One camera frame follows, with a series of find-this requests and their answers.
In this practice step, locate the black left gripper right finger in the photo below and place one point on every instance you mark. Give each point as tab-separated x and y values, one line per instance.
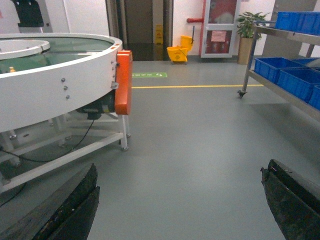
294	201

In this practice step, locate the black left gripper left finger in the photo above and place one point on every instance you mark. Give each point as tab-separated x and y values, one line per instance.
67	214

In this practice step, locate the blue bin lower shelf middle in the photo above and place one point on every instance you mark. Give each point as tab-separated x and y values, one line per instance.
299	82

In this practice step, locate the blue bin shelf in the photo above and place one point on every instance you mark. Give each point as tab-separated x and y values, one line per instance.
269	67
299	82

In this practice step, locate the blue bin lower shelf left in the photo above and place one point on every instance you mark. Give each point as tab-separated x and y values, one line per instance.
269	67

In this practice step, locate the steel shelf cart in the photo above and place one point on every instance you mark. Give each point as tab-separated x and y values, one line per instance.
312	108

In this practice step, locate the white round conveyor machine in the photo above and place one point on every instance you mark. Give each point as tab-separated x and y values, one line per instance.
57	100

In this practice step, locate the orange motor cover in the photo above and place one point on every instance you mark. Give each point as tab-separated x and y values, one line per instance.
123	94

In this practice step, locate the blue bin on cart top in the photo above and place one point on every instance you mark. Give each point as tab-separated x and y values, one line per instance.
305	22

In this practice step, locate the potted green plant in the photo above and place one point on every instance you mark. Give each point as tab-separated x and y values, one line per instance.
245	23

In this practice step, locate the yellow mop bucket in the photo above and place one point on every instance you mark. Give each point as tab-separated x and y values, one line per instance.
179	53

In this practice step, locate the red fire cabinet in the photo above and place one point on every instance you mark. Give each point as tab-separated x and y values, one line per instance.
219	28

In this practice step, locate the yellow wet floor sign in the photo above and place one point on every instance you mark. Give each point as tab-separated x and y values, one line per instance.
158	34

